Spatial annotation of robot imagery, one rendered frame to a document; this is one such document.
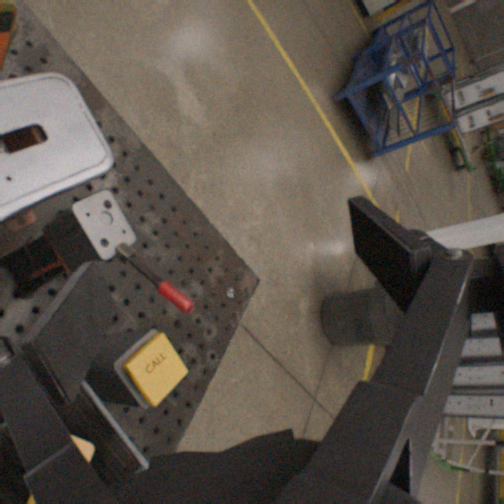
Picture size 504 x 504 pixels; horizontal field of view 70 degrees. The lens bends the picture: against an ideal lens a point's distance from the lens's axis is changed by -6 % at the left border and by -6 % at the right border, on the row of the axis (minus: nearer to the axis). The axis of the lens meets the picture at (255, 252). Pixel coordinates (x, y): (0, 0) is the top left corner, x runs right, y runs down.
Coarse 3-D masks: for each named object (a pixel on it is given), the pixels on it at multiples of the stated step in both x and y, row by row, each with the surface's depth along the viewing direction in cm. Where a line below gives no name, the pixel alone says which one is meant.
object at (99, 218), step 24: (72, 216) 50; (96, 216) 51; (120, 216) 54; (48, 240) 57; (72, 240) 54; (96, 240) 51; (120, 240) 53; (24, 264) 68; (48, 264) 64; (72, 264) 57; (24, 288) 73
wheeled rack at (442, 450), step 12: (444, 420) 349; (492, 420) 347; (444, 432) 342; (432, 444) 304; (444, 444) 334; (480, 444) 340; (492, 444) 263; (432, 456) 320; (444, 456) 326; (444, 468) 342; (456, 468) 342; (468, 468) 326
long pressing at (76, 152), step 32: (0, 96) 50; (32, 96) 53; (64, 96) 57; (0, 128) 49; (64, 128) 56; (96, 128) 61; (0, 160) 48; (32, 160) 52; (64, 160) 55; (96, 160) 60; (0, 192) 48; (32, 192) 51; (64, 192) 55
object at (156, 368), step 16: (160, 336) 44; (144, 352) 42; (160, 352) 43; (128, 368) 40; (144, 368) 41; (160, 368) 43; (176, 368) 44; (144, 384) 41; (160, 384) 42; (160, 400) 42
